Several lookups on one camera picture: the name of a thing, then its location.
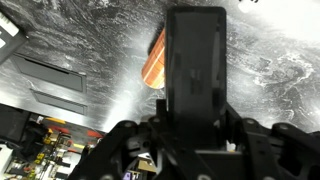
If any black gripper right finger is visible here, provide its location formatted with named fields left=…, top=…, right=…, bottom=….
left=225, top=102, right=320, bottom=180

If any black rectangular block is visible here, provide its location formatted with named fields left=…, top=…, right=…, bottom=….
left=165, top=5, right=228, bottom=148

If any dark counter grommet plate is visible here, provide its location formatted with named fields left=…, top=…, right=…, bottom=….
left=10, top=52, right=88, bottom=95
left=30, top=88, right=89, bottom=117

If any orange cylindrical can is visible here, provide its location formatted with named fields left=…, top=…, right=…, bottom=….
left=141, top=27, right=167, bottom=90

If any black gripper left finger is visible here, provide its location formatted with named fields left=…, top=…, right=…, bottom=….
left=66, top=99, right=202, bottom=180

